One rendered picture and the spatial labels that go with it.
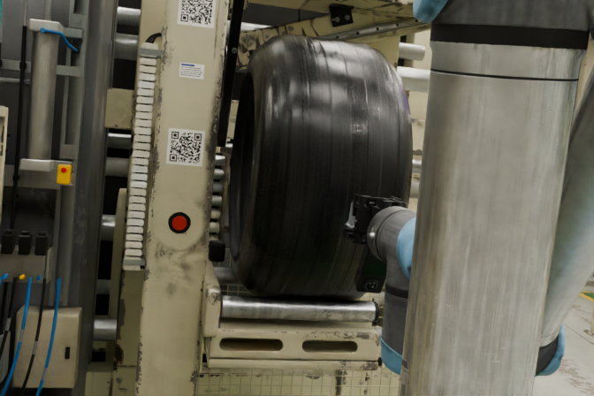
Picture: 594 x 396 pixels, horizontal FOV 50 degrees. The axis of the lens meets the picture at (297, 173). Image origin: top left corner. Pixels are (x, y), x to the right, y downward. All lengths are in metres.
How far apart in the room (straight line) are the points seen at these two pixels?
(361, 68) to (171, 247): 0.54
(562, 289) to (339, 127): 0.57
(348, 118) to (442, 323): 0.74
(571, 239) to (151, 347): 0.96
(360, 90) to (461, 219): 0.78
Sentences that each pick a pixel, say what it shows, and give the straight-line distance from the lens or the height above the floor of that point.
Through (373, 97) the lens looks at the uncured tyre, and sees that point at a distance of 1.25.
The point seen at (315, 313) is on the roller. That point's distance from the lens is 1.37.
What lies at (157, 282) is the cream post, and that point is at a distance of 1.39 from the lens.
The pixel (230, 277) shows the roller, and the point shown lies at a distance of 1.61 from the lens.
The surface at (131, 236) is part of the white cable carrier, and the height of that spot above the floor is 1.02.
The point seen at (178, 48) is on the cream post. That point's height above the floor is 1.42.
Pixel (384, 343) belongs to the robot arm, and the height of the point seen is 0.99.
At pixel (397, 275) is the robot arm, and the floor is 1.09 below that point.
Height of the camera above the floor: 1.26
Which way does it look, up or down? 3 degrees down
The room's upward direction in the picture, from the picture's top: 5 degrees clockwise
